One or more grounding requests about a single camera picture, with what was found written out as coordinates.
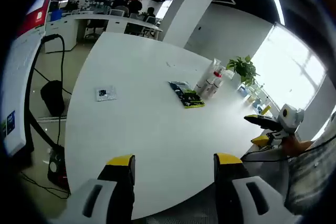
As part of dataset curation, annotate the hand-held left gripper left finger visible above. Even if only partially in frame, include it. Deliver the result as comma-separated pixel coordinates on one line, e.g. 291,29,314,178
65,154,136,224

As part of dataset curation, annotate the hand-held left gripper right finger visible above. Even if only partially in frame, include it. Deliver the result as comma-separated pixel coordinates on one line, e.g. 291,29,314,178
214,152,292,224

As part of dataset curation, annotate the plain white skincare bottle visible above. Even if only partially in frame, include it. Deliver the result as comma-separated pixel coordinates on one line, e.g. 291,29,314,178
194,76,207,94

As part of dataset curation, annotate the clear plastic bag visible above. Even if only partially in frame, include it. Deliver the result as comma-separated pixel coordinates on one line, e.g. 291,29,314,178
207,58,223,83

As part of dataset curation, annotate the black green skincare sachet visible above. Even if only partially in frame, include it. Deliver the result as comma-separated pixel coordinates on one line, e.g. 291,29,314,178
168,81,206,109

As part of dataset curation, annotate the small silver skincare sachet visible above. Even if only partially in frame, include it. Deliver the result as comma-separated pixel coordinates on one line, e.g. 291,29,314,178
95,85,118,102

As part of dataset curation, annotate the person's right hand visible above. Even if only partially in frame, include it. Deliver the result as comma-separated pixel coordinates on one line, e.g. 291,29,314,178
282,134,314,156

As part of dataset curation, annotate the green potted plant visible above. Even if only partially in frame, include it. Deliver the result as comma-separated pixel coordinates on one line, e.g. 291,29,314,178
226,55,260,86

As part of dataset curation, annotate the person's patterned shirt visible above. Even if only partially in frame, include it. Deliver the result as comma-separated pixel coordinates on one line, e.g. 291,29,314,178
285,134,336,209

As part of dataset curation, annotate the black red box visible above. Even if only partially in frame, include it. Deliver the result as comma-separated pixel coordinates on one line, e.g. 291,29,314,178
47,147,71,190

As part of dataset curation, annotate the black bag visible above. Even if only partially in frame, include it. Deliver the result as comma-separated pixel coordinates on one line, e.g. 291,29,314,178
40,80,66,116

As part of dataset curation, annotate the black office chair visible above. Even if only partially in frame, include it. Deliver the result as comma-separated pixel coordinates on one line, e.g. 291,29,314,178
85,19,105,39

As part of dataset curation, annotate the long white office desk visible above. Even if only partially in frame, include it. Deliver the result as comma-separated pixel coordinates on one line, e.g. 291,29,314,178
44,14,163,53

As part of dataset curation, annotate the blue bin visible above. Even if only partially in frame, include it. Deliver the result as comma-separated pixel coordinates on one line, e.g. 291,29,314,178
51,8,64,22

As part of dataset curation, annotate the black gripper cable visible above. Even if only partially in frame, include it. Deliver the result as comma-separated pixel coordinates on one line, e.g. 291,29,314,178
240,140,336,163

